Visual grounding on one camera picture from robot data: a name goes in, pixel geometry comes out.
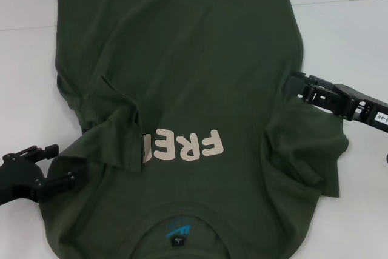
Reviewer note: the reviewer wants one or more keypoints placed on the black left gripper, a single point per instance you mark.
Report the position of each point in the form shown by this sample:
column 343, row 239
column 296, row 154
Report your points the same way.
column 19, row 177

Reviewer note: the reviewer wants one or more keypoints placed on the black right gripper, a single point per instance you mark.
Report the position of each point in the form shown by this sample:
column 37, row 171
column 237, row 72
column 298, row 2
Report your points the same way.
column 363, row 107

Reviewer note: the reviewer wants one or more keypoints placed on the dark green FREE t-shirt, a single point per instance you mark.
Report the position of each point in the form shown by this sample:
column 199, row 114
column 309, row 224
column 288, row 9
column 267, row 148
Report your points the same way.
column 197, row 43

